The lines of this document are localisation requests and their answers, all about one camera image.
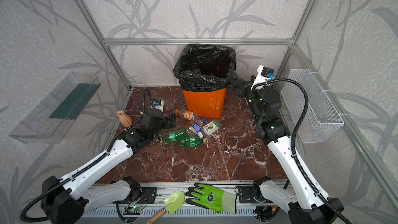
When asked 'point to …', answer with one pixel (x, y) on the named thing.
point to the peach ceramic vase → (125, 120)
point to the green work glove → (211, 197)
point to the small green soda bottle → (192, 141)
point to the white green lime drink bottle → (211, 127)
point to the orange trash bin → (208, 104)
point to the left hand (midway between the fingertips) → (170, 109)
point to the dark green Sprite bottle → (174, 136)
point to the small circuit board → (132, 210)
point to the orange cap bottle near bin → (187, 114)
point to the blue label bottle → (195, 129)
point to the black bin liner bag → (204, 67)
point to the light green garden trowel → (171, 203)
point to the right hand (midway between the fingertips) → (242, 68)
